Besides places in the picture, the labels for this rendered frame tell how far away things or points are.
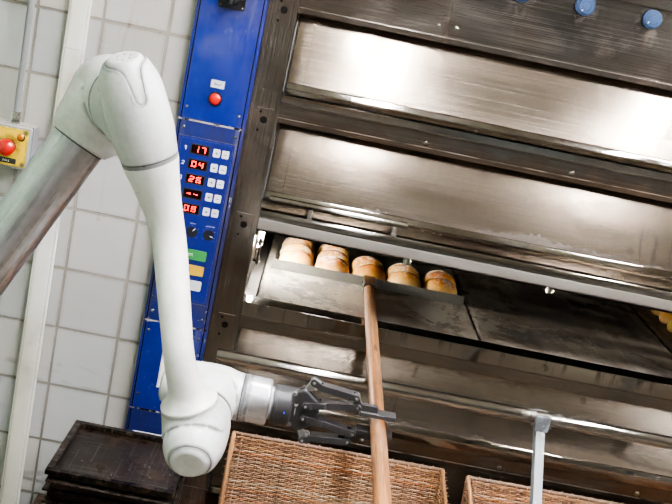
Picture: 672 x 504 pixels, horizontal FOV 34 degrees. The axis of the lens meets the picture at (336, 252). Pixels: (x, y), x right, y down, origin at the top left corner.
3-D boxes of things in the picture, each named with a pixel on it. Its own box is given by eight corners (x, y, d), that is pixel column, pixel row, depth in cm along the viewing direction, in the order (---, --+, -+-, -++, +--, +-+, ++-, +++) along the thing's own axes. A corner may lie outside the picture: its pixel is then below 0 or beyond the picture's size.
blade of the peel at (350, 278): (462, 306, 306) (465, 296, 305) (270, 267, 304) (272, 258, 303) (451, 272, 341) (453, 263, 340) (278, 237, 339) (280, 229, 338)
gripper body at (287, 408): (276, 375, 209) (323, 384, 210) (268, 415, 211) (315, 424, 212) (274, 389, 202) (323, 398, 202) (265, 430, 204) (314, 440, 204)
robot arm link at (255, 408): (240, 409, 212) (270, 415, 212) (235, 428, 203) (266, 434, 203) (248, 366, 210) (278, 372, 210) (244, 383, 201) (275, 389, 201)
